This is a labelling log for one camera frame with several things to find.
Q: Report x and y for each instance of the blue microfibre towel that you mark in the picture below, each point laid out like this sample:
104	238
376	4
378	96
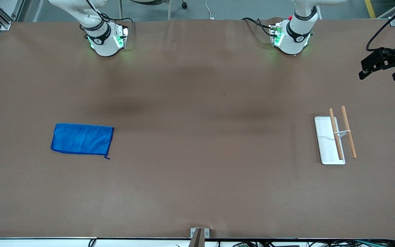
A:
82	139

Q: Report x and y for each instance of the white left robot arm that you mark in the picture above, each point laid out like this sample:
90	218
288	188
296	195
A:
295	39

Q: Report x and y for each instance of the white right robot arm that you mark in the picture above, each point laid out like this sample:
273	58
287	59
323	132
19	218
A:
103	44

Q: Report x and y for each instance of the white towel rack wooden rods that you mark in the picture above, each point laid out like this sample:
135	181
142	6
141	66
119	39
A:
327	144

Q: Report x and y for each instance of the office chair base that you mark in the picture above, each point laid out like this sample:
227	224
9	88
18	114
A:
169	8

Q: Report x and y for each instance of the brown table cover sheet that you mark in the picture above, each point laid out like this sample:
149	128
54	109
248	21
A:
197	171

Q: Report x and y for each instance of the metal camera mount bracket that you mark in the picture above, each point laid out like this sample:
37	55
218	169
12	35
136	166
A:
199	235

